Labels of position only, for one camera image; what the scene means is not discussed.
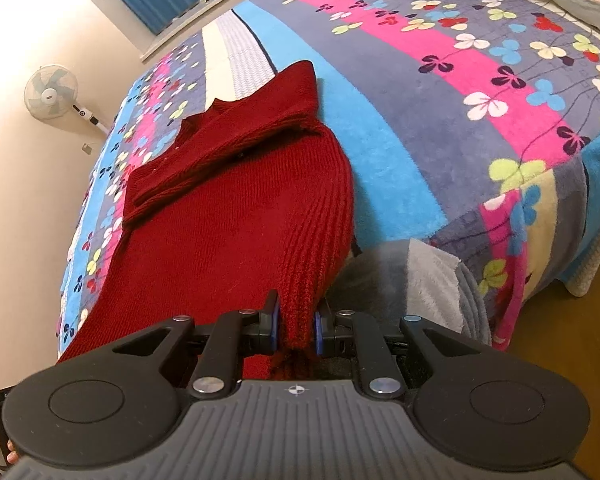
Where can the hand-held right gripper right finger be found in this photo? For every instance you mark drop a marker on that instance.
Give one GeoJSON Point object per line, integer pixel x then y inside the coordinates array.
{"type": "Point", "coordinates": [319, 334]}

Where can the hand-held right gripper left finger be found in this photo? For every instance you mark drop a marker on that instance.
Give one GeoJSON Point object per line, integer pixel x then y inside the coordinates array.
{"type": "Point", "coordinates": [276, 331]}

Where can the red knit cardigan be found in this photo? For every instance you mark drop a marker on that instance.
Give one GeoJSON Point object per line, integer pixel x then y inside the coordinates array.
{"type": "Point", "coordinates": [230, 230]}

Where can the person's left hand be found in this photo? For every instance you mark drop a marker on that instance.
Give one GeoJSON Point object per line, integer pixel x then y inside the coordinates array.
{"type": "Point", "coordinates": [12, 455]}

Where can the person's grey fleece clothing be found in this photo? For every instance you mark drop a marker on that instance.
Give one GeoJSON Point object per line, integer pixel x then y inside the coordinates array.
{"type": "Point", "coordinates": [420, 280]}

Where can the floral striped fleece blanket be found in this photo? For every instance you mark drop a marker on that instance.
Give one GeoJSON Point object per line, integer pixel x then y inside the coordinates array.
{"type": "Point", "coordinates": [430, 110]}

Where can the white standing fan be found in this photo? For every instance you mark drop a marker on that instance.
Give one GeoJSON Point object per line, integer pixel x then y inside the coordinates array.
{"type": "Point", "coordinates": [50, 91]}

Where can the wall power outlet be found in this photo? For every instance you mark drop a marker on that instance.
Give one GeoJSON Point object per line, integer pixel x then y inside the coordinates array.
{"type": "Point", "coordinates": [86, 148]}

